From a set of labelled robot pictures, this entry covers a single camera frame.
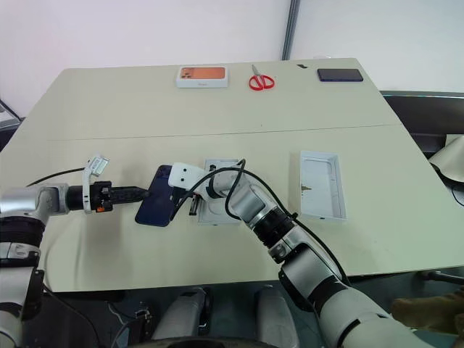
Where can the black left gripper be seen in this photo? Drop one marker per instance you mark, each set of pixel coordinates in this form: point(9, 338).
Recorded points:
point(101, 195)

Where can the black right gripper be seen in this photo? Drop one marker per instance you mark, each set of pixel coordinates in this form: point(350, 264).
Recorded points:
point(188, 201)

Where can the dark blue phone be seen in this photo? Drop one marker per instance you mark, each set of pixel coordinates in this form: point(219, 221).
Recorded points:
point(340, 75)
point(156, 203)

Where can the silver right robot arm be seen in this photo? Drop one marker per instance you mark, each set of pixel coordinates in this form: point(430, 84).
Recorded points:
point(322, 268)

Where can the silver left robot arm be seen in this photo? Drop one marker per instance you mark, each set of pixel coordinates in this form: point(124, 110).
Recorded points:
point(21, 200)

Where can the white phone box base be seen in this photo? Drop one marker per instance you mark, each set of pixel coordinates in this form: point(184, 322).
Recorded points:
point(214, 217)

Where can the white box with orange print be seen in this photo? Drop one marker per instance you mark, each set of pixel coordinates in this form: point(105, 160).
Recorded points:
point(203, 77)

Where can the white phone box lid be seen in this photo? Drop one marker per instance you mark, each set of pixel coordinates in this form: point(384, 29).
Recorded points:
point(322, 188)

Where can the dark blue flat phone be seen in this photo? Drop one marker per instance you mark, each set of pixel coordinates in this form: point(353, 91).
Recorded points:
point(340, 75)

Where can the grey tray at edge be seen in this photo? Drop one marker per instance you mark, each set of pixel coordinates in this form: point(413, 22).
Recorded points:
point(9, 116)

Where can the grey metal pole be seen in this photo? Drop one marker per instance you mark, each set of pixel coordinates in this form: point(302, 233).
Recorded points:
point(289, 29)

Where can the dark side table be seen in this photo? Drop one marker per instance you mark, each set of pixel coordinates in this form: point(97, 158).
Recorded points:
point(417, 108)

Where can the beige rounded sheet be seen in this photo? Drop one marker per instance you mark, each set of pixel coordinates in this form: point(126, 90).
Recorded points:
point(451, 159)

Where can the brown crumpled object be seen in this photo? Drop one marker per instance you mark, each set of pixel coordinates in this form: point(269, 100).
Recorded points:
point(431, 311)

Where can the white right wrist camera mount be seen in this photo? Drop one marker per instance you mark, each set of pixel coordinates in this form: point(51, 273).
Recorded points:
point(186, 174)

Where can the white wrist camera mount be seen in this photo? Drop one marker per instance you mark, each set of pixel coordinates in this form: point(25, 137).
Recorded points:
point(186, 174)
point(98, 165)

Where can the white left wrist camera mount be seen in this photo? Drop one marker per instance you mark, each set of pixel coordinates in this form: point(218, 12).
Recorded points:
point(98, 165)

